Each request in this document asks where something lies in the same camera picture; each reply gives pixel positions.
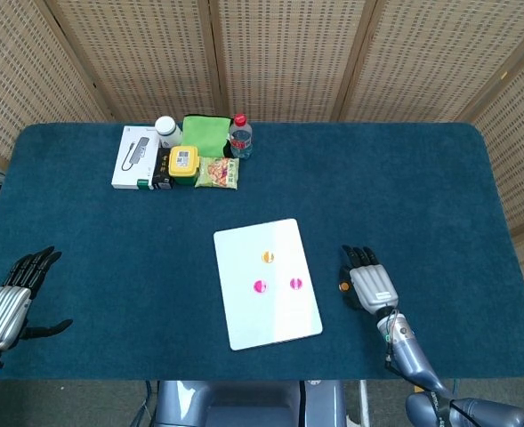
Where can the dark blue table mat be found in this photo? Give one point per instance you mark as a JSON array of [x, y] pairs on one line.
[[88, 231]]

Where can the white adapter product box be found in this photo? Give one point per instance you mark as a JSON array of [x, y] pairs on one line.
[[132, 164]]

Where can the white table leg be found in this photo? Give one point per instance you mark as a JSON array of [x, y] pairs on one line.
[[364, 402]]

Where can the white rectangular board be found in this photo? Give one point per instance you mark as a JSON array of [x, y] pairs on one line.
[[270, 320]]

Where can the pink disc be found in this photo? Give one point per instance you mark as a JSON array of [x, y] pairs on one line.
[[295, 284], [260, 286]]

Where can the clear bottle red cap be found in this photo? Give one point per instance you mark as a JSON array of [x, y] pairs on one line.
[[240, 140]]

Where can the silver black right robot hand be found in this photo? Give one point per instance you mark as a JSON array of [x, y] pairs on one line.
[[373, 284]]

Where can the woven folding screen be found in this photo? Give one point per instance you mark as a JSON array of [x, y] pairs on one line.
[[288, 53]]

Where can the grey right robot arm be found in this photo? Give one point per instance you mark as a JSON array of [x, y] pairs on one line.
[[408, 356]]

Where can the green snack bag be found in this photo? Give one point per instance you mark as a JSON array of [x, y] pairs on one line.
[[217, 173]]

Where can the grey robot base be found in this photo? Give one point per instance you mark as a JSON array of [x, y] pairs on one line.
[[244, 405]]

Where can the orange disc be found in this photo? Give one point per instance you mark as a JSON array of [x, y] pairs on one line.
[[344, 286], [268, 256]]

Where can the small black box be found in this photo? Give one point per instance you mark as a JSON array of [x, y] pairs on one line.
[[161, 171]]

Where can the green folded cloth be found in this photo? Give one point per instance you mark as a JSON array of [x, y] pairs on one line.
[[203, 133]]

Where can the white round jar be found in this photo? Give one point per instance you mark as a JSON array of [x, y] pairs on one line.
[[166, 126]]

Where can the green container yellow lid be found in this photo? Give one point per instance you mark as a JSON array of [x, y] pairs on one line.
[[183, 160]]

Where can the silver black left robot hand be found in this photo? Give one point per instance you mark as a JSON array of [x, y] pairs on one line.
[[3, 307]]

